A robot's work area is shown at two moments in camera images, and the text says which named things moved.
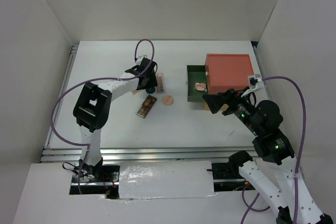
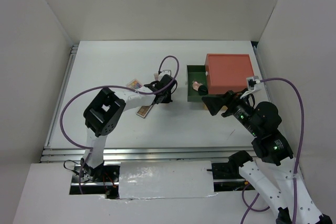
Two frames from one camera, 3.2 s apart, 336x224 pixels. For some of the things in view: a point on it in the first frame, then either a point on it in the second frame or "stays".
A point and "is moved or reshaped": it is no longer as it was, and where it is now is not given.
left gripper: x=152 y=82 to x=168 y=99
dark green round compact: x=150 y=90 is moved or reshaped
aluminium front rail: x=180 y=153 stays
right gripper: x=230 y=97 stays
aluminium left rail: x=58 y=110 stays
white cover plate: x=165 y=179 stays
